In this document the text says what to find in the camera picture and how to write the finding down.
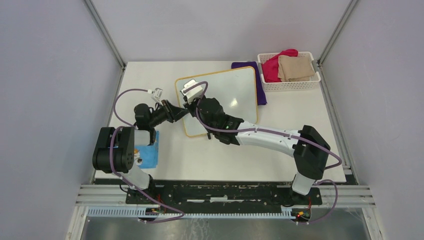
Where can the purple folded towel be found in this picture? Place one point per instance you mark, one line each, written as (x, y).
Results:
(260, 93)

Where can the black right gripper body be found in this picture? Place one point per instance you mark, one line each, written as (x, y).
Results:
(192, 107)

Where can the blue cartoon cloth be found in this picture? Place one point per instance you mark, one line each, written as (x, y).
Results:
(146, 156)

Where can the white slotted cable duct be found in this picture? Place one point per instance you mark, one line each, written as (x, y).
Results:
(143, 212)

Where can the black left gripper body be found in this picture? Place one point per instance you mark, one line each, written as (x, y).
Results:
(167, 111)

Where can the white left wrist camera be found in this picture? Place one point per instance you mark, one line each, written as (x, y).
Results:
(156, 94)

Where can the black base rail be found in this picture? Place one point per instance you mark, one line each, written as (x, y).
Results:
(230, 197)

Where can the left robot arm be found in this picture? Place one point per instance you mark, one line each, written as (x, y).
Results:
(114, 152)

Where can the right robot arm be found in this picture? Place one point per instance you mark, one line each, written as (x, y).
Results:
(306, 146)

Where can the white plastic basket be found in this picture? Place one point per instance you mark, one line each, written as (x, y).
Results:
(313, 82)

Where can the yellow framed whiteboard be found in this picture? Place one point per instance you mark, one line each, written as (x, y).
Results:
(235, 89)

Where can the red cloth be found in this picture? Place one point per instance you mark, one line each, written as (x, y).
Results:
(271, 67)

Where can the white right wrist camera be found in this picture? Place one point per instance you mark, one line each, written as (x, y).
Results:
(192, 89)

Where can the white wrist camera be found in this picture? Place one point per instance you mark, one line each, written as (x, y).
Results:
(192, 89)
(156, 94)

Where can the beige folded cloth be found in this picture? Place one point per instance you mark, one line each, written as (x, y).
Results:
(294, 69)

